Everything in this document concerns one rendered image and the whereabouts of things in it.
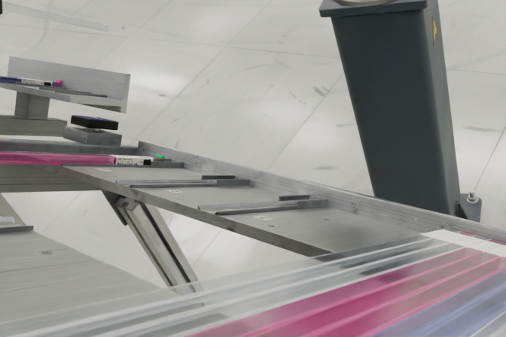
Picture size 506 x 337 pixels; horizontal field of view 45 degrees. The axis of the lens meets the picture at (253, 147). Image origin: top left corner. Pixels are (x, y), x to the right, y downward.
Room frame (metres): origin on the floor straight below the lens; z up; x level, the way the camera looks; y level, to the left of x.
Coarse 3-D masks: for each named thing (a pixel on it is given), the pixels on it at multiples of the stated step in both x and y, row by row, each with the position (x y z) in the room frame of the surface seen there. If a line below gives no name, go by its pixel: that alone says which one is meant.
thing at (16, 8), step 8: (8, 8) 0.87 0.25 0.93; (16, 8) 0.87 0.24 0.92; (24, 8) 0.88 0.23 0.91; (32, 8) 0.89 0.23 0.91; (32, 16) 0.89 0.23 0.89; (40, 16) 0.89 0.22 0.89; (48, 16) 0.90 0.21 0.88; (56, 16) 0.91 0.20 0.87; (64, 16) 0.92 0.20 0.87; (72, 24) 0.93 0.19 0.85; (80, 24) 0.93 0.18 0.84; (88, 24) 0.94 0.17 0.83; (96, 24) 0.95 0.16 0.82; (104, 24) 0.96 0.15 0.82
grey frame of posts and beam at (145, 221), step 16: (128, 208) 0.70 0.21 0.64; (144, 208) 0.72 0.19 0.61; (128, 224) 0.72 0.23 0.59; (144, 224) 0.70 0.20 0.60; (160, 224) 0.71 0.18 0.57; (144, 240) 0.71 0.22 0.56; (160, 240) 0.71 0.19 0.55; (160, 256) 0.70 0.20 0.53; (176, 256) 0.71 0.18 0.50; (160, 272) 0.72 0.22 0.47; (176, 272) 0.70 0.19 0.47; (192, 272) 0.72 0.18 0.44
